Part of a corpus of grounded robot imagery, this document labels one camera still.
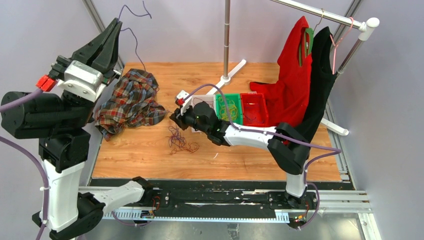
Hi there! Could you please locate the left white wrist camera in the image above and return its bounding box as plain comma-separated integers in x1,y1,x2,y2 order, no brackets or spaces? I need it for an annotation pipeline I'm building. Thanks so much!
57,60,106,103

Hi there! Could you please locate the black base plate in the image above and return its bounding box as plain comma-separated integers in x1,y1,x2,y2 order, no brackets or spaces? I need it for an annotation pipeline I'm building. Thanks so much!
132,180,319,219

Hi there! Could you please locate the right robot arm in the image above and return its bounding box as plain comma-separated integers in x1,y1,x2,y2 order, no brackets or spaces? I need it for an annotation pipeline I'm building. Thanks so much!
169,101,310,209

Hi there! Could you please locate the green plastic bin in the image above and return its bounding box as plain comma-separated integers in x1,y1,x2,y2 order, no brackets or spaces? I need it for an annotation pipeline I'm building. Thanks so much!
215,93,243,125

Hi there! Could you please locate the coloured wire bundle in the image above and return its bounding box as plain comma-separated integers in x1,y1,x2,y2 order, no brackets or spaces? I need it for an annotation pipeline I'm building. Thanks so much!
167,125,200,156

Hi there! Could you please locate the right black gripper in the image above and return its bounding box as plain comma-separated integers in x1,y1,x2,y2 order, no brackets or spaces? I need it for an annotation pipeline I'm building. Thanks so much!
170,103,210,135

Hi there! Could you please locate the green hanger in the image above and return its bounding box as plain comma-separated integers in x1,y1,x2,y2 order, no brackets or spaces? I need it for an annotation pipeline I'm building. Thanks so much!
298,27,314,67

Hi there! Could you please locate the purple cable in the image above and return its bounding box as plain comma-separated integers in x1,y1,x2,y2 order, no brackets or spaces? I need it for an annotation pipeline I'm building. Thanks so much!
177,83,343,230
0,74,153,240

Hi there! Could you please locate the red shirt on hanger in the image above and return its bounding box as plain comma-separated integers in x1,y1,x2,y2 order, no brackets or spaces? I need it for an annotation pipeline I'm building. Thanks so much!
249,16,313,127

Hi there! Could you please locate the pink hanger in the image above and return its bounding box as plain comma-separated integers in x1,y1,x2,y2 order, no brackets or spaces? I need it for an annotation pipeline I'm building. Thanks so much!
330,16,354,75

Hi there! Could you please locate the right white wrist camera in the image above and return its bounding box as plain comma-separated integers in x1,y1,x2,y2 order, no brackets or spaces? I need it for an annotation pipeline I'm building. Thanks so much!
175,90,192,116

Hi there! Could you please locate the plaid flannel shirt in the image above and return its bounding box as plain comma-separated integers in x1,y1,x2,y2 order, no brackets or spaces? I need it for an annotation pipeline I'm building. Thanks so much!
94,68,167,141

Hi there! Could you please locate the metal clothes rack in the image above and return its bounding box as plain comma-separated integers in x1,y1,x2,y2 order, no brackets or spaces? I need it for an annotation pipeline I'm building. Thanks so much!
206,0,381,137

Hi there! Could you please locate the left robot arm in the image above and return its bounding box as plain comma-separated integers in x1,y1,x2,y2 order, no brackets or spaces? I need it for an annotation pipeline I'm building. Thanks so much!
0,18,153,240

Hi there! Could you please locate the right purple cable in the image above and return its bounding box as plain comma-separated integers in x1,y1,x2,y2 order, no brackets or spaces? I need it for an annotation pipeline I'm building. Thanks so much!
177,83,343,230

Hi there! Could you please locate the aluminium frame rail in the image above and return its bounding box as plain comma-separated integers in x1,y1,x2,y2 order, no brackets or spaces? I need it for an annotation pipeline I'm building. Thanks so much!
82,0,124,72

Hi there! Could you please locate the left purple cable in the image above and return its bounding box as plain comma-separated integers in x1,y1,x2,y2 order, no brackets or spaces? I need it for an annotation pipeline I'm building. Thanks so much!
0,74,153,240

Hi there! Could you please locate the purple wire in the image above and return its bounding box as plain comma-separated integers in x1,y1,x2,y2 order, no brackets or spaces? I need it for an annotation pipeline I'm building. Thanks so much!
117,0,153,72

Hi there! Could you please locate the yellow wire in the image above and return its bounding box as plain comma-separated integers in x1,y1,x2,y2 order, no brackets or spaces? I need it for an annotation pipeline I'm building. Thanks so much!
216,96,242,123

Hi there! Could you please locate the white plastic bin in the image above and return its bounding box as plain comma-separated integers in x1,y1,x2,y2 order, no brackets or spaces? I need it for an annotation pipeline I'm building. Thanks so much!
191,94,218,133

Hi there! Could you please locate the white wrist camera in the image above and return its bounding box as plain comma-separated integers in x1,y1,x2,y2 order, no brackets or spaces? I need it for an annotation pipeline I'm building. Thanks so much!
57,60,106,103
175,90,192,116

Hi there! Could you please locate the black shirt on hanger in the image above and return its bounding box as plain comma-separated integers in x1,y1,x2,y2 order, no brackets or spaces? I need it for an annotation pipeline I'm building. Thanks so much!
295,26,336,142

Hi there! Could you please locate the red plastic bin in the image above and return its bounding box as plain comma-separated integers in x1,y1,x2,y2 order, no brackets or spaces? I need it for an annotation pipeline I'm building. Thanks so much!
240,93,269,127

